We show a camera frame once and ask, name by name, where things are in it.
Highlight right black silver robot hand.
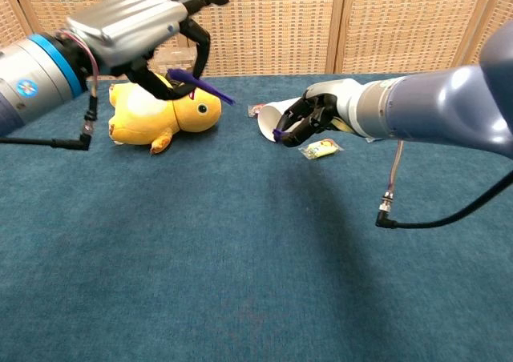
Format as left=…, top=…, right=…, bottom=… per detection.
left=276, top=78, right=364, bottom=149

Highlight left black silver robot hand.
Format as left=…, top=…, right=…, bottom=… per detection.
left=66, top=0, right=230, bottom=101

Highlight purple plastic stick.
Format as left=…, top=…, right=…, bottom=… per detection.
left=166, top=68, right=236, bottom=106

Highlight yellow orange candy packet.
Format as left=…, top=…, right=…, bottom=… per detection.
left=299, top=137, right=345, bottom=159

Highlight white paper cup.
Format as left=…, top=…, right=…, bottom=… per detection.
left=256, top=96, right=308, bottom=143

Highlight yellow plush duck toy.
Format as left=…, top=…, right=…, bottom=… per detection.
left=107, top=71, right=223, bottom=155

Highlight blue carpet table mat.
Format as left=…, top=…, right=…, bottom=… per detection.
left=0, top=72, right=513, bottom=362

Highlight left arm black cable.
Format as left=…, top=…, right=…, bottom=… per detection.
left=0, top=31, right=99, bottom=151

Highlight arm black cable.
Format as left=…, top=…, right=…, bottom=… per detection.
left=0, top=31, right=99, bottom=151
left=375, top=139, right=513, bottom=230

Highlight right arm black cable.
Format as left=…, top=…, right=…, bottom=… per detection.
left=375, top=139, right=513, bottom=230

